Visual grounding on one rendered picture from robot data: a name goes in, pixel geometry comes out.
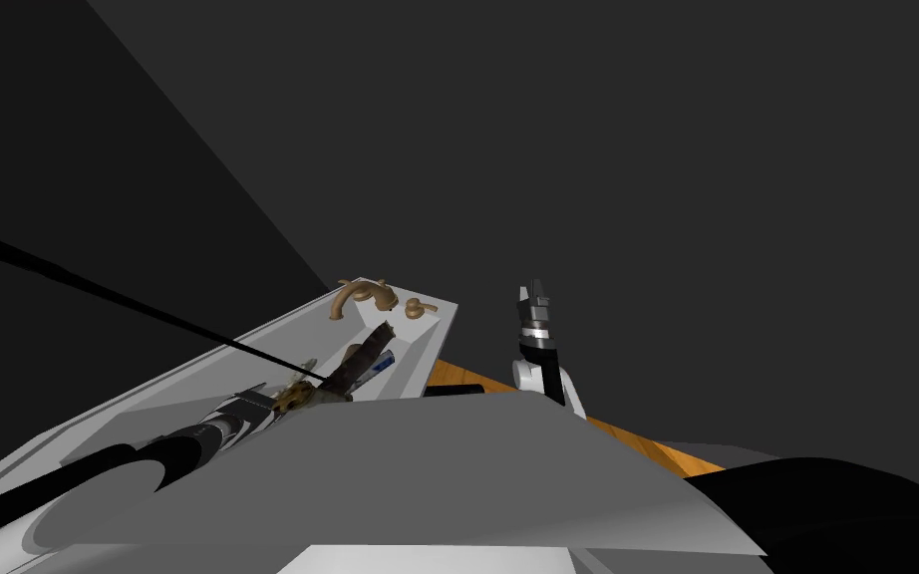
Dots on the blue and white tube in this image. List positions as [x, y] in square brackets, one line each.
[384, 363]

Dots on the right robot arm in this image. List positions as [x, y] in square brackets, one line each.
[826, 518]

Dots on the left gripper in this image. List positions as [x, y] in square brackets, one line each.
[258, 401]

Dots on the bronze faucet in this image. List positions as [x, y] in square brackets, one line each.
[364, 295]

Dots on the golden brown small object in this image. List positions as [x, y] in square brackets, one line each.
[296, 396]

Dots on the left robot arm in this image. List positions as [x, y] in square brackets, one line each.
[148, 458]

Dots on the dark brown long bottle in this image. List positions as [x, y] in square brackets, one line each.
[360, 359]

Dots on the white washbasin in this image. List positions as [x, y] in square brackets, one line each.
[188, 375]

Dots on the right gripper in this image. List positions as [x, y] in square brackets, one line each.
[535, 312]

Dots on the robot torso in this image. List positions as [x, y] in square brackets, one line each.
[428, 478]

